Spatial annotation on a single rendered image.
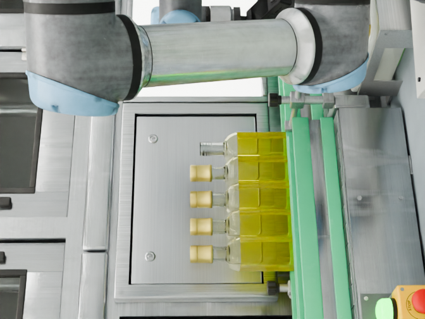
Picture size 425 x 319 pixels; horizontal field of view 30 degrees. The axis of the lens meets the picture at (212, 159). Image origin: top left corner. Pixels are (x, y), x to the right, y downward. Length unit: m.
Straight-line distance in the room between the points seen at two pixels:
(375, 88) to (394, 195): 0.24
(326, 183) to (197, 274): 0.36
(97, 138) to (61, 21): 0.85
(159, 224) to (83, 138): 0.29
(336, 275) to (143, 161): 0.57
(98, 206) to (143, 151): 0.16
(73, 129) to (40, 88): 0.86
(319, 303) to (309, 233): 0.13
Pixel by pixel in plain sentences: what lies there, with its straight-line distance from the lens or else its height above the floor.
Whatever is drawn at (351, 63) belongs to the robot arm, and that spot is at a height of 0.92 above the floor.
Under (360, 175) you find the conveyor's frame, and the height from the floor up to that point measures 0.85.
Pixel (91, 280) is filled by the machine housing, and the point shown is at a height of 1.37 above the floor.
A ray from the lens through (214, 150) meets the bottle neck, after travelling 1.64.
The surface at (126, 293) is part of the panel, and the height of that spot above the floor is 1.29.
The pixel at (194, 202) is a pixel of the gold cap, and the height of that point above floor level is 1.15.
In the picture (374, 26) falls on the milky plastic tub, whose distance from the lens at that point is 1.44.
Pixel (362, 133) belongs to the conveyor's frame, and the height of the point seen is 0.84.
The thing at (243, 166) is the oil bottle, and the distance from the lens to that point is 1.60.
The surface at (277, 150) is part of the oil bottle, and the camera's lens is 1.62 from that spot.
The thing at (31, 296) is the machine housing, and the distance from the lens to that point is 1.74.
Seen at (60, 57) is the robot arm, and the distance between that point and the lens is 1.00.
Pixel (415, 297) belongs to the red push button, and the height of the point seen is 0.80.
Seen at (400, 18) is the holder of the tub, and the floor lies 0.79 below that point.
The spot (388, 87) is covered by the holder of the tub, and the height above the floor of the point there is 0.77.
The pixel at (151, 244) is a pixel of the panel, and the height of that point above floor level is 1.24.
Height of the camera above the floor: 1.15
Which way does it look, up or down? 1 degrees down
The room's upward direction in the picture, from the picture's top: 90 degrees counter-clockwise
